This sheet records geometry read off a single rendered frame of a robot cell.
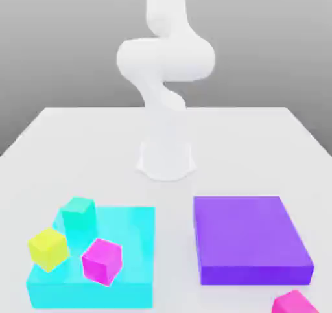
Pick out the large cyan box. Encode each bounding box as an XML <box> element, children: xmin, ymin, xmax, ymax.
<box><xmin>25</xmin><ymin>205</ymin><xmax>156</xmax><ymax>310</ymax></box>

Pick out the small magenta cube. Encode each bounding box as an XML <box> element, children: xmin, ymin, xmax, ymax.
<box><xmin>81</xmin><ymin>238</ymin><xmax>123</xmax><ymax>287</ymax></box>

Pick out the large purple box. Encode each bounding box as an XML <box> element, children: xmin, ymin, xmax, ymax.
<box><xmin>193</xmin><ymin>195</ymin><xmax>315</xmax><ymax>286</ymax></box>

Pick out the small yellow cube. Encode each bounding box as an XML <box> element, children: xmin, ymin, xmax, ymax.
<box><xmin>27</xmin><ymin>227</ymin><xmax>71</xmax><ymax>273</ymax></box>

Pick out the small pink cube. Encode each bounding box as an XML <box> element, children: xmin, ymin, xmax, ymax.
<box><xmin>271</xmin><ymin>288</ymin><xmax>320</xmax><ymax>313</ymax></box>

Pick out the small teal cube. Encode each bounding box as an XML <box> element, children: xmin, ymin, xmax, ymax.
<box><xmin>60</xmin><ymin>196</ymin><xmax>97</xmax><ymax>241</ymax></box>

